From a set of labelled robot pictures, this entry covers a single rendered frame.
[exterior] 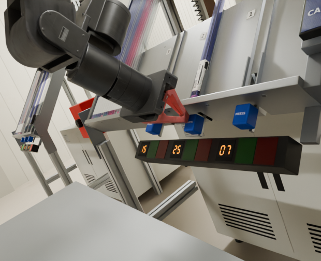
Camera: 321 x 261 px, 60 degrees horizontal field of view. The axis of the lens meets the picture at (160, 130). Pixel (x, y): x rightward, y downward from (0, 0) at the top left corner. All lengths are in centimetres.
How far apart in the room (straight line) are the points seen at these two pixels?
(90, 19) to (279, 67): 25
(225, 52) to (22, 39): 31
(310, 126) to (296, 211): 57
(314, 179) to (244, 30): 48
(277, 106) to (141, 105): 19
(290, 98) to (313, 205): 55
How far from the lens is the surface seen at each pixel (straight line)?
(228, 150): 41
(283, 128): 79
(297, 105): 40
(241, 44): 48
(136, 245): 40
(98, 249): 44
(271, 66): 42
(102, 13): 41
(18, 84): 440
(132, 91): 39
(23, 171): 438
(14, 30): 36
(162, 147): 53
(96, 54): 37
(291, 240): 103
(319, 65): 36
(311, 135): 38
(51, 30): 34
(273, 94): 38
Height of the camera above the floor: 81
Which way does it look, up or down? 13 degrees down
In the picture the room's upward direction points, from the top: 23 degrees counter-clockwise
